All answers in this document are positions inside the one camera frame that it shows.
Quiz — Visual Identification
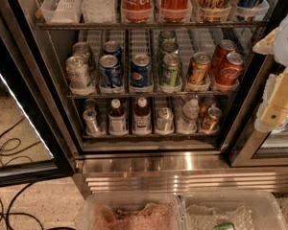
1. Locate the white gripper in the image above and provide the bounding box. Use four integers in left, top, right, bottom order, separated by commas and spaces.
252, 14, 288, 127

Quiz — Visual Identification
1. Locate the green soda can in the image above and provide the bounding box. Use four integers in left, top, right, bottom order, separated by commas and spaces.
158, 41, 180, 61
159, 53, 181, 87
158, 30, 177, 45

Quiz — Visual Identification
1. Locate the front red cola can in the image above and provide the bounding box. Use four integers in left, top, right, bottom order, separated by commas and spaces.
215, 53, 244, 86

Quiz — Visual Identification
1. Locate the red cola can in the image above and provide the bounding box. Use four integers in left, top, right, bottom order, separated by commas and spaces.
211, 39, 236, 75
215, 53, 244, 86

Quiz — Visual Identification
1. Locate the rear red cola can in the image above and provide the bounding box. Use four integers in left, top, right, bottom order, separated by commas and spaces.
211, 39, 236, 75

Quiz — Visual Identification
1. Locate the rear gold can bottom shelf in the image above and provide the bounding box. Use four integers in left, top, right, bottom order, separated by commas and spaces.
199, 96, 216, 119

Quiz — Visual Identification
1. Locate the gold can shelf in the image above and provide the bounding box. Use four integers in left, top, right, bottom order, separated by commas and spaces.
199, 96, 216, 119
201, 106, 223, 131

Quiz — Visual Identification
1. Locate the gold soda can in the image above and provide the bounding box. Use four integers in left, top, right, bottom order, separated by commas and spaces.
186, 52, 211, 85

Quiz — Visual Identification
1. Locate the right glass fridge door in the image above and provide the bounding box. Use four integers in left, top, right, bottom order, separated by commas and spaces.
220, 0, 288, 168

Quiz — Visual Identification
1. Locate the front gold can bottom shelf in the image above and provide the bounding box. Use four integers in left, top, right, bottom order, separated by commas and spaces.
201, 106, 223, 131

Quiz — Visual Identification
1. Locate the silver can bottom shelf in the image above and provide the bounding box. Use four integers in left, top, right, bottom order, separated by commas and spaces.
156, 107, 174, 132

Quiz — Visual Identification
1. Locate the right tall coca-cola can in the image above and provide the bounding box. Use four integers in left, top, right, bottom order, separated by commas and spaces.
161, 0, 188, 22

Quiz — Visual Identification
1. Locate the tall coca-cola can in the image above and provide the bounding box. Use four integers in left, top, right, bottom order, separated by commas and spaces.
122, 0, 153, 22
161, 0, 188, 22

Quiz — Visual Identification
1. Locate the stainless steel fridge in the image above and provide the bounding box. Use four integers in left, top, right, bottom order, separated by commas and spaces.
7, 0, 288, 195

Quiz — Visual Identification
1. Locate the front blue pepsi can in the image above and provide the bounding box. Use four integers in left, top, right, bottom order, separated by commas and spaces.
131, 54, 153, 88

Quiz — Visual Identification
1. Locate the left tall coca-cola can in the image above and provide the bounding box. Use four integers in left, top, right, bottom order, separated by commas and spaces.
122, 0, 153, 22

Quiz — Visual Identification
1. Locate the green can in bin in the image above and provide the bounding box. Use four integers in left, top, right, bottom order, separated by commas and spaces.
213, 222, 236, 230

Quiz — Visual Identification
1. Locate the blue white soda can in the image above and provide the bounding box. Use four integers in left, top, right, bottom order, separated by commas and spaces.
99, 55, 123, 88

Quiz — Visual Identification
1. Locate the rear blue soda can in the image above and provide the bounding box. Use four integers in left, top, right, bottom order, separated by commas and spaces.
103, 40, 122, 60

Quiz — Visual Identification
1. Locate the rear silver slim can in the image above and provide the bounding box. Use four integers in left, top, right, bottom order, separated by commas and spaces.
84, 98, 97, 109

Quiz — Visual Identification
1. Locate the silver slim can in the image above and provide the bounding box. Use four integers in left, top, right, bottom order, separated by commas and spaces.
84, 98, 97, 109
83, 108, 101, 133

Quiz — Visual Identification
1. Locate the front silver slim can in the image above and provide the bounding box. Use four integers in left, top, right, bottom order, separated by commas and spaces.
83, 108, 101, 133

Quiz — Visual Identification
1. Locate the rear white soda can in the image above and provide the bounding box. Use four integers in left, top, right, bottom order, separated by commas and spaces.
73, 42, 93, 67

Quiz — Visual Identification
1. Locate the front white soda can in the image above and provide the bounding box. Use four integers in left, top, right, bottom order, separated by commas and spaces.
66, 56, 91, 89

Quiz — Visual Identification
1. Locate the empty clear tray top shelf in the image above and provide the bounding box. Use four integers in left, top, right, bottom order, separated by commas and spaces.
41, 0, 83, 24

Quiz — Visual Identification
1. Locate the open glass fridge door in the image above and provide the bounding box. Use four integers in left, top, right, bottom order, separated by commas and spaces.
0, 0, 75, 187

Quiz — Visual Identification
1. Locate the clear water bottle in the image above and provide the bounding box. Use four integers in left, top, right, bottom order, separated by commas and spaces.
178, 99, 199, 134

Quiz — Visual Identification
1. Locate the right brown drink bottle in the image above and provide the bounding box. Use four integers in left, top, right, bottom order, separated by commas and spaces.
133, 98, 152, 135

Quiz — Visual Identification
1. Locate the brown drink bottle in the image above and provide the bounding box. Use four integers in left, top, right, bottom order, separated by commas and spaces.
108, 99, 127, 133
133, 98, 152, 135

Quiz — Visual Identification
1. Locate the right clear plastic bin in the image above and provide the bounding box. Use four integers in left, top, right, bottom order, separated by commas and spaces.
181, 190, 288, 230

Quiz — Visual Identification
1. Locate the clear plastic bin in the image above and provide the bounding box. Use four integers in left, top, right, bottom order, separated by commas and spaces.
181, 190, 288, 230
82, 191, 182, 230

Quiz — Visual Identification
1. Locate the clear bubble wrap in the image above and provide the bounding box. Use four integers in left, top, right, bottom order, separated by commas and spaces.
186, 204, 254, 230

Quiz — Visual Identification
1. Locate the left brown drink bottle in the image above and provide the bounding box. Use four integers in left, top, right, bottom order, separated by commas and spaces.
108, 99, 127, 133

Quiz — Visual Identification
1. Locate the pink bubble wrap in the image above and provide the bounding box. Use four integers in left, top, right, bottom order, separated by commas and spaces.
92, 203, 177, 230

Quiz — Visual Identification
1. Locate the left clear plastic bin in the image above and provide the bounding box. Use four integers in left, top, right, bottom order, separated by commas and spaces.
82, 191, 182, 230

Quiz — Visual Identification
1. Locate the black floor cable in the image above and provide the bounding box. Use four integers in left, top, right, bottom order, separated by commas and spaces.
0, 96, 77, 230

